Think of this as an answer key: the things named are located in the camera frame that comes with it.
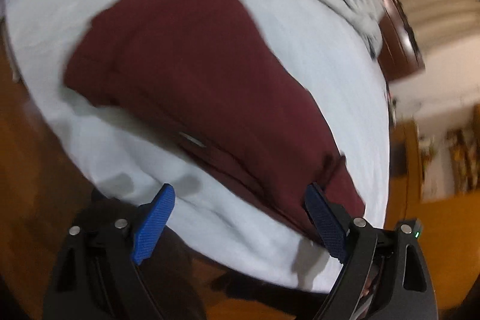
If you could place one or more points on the dark wooden headboard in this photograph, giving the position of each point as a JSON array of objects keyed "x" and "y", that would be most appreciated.
[{"x": 400, "y": 56}]

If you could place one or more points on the wooden bed frame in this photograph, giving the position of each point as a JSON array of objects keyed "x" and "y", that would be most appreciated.
[{"x": 41, "y": 192}]

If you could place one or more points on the maroon pants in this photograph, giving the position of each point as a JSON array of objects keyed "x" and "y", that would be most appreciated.
[{"x": 200, "y": 72}]

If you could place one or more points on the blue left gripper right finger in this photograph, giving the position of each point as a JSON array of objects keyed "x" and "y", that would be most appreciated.
[{"x": 325, "y": 222}]

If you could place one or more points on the wooden wardrobe shelf unit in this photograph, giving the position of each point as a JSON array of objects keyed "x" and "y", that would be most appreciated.
[{"x": 435, "y": 178}]

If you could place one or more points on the white bed sheet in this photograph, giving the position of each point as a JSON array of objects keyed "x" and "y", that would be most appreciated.
[{"x": 123, "y": 158}]

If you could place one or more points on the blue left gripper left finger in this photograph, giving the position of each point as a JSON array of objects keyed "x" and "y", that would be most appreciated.
[{"x": 153, "y": 220}]

